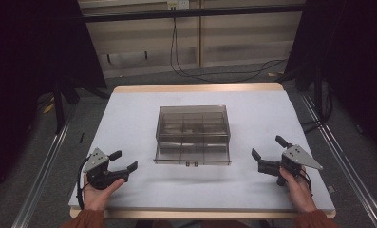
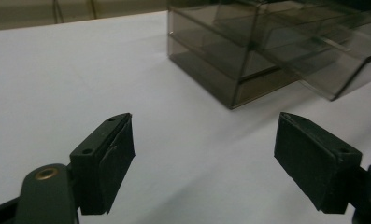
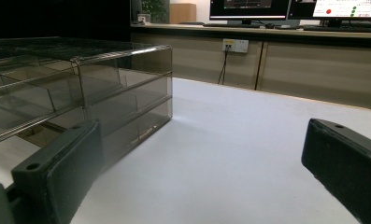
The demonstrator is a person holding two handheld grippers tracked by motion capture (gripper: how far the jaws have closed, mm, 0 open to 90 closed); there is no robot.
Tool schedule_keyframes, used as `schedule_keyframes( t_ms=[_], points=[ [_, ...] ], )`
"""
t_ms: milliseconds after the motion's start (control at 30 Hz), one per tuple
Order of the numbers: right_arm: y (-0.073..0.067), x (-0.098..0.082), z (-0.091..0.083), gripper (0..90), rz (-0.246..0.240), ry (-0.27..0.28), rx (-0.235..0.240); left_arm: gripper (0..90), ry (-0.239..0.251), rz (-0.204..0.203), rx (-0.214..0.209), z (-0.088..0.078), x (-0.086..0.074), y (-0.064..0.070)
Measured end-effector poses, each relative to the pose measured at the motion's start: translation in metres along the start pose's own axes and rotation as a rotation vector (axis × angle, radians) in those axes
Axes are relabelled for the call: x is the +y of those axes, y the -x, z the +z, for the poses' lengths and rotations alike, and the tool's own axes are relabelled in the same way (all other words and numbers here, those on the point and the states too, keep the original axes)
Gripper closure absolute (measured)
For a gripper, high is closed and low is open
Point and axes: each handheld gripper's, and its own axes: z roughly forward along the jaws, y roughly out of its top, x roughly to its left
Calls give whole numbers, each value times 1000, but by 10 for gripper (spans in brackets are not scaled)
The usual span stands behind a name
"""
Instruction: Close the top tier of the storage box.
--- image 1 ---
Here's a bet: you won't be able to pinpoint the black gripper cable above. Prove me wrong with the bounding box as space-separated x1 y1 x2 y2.
299 168 314 195
76 156 91 210

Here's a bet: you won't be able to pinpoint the white table cover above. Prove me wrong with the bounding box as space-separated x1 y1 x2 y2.
68 89 336 213

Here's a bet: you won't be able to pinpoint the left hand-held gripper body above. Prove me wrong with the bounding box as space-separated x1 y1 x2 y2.
83 147 130 191

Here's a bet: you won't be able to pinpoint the wooden table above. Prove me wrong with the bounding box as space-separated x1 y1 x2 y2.
68 82 337 220

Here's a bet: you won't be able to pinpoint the black curtain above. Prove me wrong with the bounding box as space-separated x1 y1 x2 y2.
0 0 108 201
283 0 377 160

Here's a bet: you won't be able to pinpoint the person's left hand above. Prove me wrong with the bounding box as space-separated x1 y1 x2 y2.
83 174 126 213

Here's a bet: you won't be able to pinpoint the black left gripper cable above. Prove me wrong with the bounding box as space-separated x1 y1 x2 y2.
76 156 91 210

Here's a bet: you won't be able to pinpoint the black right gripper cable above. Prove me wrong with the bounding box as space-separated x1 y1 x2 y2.
299 168 314 195

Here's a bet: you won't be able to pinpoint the clear grey compartment box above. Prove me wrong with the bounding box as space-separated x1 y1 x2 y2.
153 104 233 167

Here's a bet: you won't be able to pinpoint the person's right hand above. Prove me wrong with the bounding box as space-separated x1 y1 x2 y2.
278 166 317 214

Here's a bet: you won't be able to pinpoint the wall power outlet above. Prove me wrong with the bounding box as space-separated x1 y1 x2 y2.
166 0 191 10

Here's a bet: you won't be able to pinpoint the black floor cables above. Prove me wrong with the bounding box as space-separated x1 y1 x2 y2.
169 17 289 84

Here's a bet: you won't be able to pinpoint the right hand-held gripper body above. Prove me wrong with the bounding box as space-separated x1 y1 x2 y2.
257 143 324 187

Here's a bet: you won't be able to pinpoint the black horizontal bar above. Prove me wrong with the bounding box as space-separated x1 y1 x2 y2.
81 4 306 24

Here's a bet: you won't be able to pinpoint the metal floor rail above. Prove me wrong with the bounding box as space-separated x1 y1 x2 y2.
10 103 78 228
299 90 377 228

